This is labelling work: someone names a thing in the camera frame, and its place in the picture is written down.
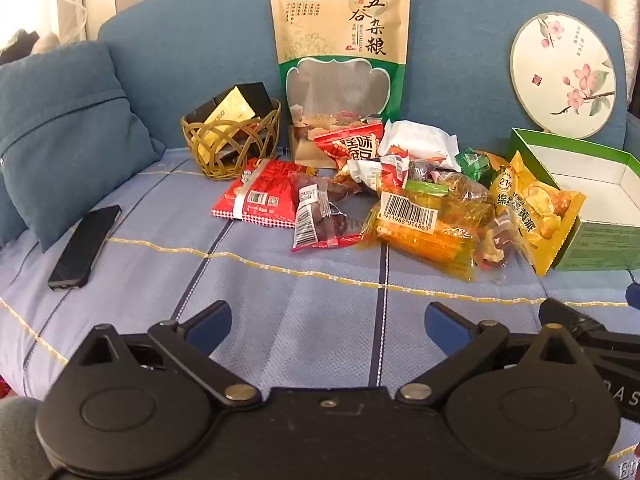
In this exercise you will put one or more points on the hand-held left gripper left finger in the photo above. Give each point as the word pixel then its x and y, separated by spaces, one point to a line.
pixel 212 327

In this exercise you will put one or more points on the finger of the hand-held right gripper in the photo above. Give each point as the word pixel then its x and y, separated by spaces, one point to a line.
pixel 575 322
pixel 634 294

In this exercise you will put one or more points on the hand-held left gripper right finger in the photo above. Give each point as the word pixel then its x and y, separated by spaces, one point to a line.
pixel 445 327

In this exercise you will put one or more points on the green cardboard box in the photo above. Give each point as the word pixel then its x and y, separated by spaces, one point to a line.
pixel 595 170

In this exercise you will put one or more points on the red snack packet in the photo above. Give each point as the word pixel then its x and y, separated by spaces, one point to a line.
pixel 260 190

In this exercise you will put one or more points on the red and white bean packet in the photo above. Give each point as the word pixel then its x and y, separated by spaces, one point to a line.
pixel 350 145

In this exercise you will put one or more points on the yellow corn packet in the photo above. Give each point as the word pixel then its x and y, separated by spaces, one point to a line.
pixel 430 240

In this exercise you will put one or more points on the blue checked blanket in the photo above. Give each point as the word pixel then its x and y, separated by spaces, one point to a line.
pixel 300 300

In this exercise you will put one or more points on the yellow egg-yolk pie packet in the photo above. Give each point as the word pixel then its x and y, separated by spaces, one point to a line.
pixel 532 205

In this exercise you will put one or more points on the clear packet of nuts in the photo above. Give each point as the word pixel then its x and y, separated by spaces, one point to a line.
pixel 460 187

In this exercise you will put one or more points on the black smartphone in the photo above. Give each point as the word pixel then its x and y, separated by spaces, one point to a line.
pixel 85 247

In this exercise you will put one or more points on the clear packet of red dates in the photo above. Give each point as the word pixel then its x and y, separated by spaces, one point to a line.
pixel 320 215

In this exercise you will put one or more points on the woven rattan basket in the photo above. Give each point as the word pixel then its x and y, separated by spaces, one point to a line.
pixel 227 162

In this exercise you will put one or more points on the green candy packet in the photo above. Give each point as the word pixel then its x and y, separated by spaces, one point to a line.
pixel 472 162

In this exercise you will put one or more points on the orange and white wrapper packet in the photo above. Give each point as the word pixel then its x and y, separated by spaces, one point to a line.
pixel 380 172

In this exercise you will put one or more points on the white snack packet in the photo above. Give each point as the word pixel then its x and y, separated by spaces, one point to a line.
pixel 420 140

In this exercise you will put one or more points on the grey cloth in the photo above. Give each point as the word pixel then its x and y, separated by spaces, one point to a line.
pixel 20 435

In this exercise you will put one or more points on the black and gold box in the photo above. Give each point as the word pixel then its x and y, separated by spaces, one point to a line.
pixel 235 105

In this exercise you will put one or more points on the round floral fan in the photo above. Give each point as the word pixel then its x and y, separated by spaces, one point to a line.
pixel 562 75

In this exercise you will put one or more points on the blue cushion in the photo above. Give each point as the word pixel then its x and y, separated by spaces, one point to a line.
pixel 65 135

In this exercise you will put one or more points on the blue sofa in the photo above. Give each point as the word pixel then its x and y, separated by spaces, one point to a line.
pixel 200 55

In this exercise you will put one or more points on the silver rolled mat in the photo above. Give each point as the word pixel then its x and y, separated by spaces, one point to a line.
pixel 625 10

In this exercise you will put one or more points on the large kraft green grain pouch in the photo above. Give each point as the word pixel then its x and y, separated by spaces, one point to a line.
pixel 340 30

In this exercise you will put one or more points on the white metal rack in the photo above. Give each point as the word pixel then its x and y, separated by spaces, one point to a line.
pixel 80 0

